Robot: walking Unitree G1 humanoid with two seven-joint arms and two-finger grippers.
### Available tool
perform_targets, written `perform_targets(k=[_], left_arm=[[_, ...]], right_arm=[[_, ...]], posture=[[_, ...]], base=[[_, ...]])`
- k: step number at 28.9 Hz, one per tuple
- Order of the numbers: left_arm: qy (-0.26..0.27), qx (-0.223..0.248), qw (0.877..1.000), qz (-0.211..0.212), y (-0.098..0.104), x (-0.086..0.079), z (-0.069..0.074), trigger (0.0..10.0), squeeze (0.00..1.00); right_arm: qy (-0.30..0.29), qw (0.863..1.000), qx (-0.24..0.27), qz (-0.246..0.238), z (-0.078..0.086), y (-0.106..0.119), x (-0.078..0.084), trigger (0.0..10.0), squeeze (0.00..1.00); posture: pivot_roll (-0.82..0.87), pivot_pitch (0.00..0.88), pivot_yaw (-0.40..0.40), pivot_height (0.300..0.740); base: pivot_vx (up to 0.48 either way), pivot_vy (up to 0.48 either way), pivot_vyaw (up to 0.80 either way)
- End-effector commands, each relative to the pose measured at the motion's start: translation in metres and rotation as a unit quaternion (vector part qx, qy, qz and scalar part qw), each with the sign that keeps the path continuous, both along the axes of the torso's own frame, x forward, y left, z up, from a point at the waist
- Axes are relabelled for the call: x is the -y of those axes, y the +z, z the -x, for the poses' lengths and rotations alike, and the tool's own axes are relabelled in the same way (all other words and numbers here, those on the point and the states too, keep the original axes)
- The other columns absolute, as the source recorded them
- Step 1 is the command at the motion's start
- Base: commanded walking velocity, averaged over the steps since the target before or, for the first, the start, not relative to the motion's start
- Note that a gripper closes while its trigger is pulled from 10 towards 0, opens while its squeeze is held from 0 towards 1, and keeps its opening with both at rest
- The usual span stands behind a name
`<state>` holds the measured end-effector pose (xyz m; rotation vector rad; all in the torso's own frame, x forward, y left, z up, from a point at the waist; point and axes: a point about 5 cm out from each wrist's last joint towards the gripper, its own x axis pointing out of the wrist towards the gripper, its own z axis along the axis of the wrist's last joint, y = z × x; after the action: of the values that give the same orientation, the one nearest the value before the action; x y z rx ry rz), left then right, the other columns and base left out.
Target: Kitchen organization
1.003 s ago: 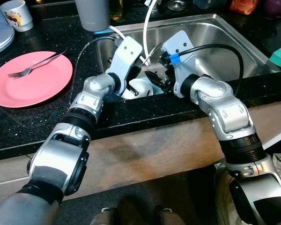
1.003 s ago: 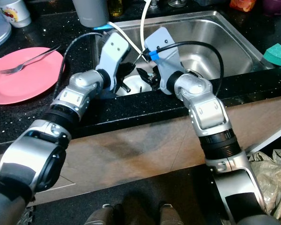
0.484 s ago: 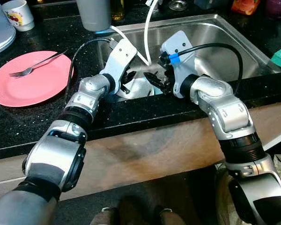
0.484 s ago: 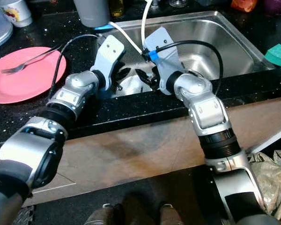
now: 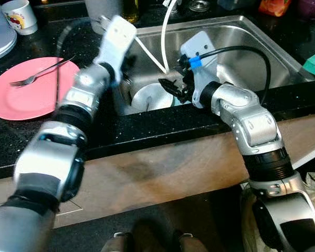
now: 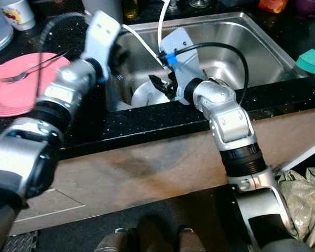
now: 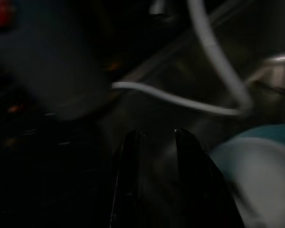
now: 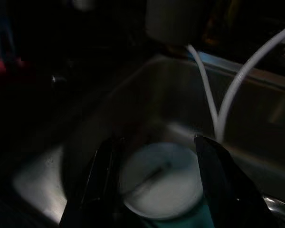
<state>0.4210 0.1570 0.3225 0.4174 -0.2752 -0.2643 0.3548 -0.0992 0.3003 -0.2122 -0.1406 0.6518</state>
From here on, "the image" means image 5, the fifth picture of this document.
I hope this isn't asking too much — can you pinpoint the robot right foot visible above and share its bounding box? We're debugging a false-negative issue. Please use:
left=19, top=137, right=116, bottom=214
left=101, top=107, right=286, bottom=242
left=174, top=234, right=208, bottom=252

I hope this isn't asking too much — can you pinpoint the round metal hole cover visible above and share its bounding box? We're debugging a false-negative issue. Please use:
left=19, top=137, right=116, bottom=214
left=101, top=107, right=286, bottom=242
left=188, top=0, right=209, bottom=12

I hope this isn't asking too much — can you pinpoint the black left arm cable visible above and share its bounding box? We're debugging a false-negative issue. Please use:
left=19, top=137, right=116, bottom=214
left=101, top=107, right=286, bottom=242
left=55, top=20, right=103, bottom=106

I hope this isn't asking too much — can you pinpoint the dark plastic container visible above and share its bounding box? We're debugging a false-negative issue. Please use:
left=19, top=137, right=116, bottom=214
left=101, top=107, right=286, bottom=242
left=218, top=0, right=253, bottom=11

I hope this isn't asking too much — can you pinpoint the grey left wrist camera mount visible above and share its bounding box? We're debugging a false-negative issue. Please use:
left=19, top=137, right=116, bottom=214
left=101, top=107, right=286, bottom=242
left=94, top=15, right=137, bottom=85

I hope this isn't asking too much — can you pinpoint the grey cylinder with blue base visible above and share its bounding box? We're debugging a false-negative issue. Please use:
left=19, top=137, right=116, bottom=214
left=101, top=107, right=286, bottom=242
left=84, top=0, right=124, bottom=35

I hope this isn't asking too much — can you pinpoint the white mug with red print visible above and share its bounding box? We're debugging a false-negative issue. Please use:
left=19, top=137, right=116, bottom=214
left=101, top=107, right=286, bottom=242
left=1, top=0, right=38, bottom=36

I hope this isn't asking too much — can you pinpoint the purple cup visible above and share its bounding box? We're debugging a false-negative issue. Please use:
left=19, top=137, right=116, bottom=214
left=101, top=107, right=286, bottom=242
left=298, top=0, right=315, bottom=20

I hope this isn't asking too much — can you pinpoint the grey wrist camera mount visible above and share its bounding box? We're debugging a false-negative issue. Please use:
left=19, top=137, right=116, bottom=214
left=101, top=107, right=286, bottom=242
left=180, top=30, right=218, bottom=108
left=94, top=15, right=137, bottom=85

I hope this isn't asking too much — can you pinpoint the white hose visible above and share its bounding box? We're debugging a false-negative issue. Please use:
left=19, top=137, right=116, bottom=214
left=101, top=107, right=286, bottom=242
left=131, top=0, right=178, bottom=74

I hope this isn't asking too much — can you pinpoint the grey round lid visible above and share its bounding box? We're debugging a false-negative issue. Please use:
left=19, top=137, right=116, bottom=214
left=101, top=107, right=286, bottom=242
left=0, top=3, right=17, bottom=64

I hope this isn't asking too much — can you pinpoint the beige counter front panel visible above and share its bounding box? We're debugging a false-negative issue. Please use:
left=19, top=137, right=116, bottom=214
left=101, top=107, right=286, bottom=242
left=0, top=113, right=315, bottom=229

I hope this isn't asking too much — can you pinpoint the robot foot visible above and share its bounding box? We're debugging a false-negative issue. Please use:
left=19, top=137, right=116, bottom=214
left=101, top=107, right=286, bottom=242
left=174, top=234, right=208, bottom=252
left=101, top=234, right=129, bottom=252

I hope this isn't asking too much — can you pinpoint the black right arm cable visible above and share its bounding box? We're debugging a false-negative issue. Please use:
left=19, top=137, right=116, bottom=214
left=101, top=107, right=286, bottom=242
left=189, top=46, right=272, bottom=106

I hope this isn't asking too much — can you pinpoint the pink plate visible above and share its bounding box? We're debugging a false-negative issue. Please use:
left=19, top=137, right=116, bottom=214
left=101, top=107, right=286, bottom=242
left=0, top=57, right=80, bottom=121

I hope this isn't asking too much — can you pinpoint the white bowl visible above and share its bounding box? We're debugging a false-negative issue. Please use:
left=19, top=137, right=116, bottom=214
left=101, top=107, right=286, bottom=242
left=130, top=83, right=174, bottom=112

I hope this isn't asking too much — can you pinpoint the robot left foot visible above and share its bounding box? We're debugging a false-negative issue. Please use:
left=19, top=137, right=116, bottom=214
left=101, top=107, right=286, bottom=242
left=101, top=234, right=129, bottom=252

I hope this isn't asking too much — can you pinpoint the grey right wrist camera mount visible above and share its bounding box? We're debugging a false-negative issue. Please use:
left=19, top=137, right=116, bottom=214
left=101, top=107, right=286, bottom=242
left=180, top=30, right=218, bottom=108

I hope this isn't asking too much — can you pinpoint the stainless steel sink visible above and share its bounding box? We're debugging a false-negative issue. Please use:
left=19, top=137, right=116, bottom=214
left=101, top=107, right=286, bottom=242
left=113, top=15, right=315, bottom=116

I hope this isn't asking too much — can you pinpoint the yellow oil bottle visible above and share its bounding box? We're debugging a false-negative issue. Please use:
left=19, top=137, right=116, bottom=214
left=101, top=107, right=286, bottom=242
left=121, top=0, right=140, bottom=23

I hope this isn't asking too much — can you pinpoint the orange printed packet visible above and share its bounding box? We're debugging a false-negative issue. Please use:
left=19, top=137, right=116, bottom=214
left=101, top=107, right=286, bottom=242
left=258, top=0, right=292, bottom=17

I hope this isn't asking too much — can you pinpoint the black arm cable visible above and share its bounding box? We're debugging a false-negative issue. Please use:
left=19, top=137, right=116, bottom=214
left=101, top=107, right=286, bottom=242
left=189, top=46, right=272, bottom=106
left=55, top=20, right=103, bottom=106

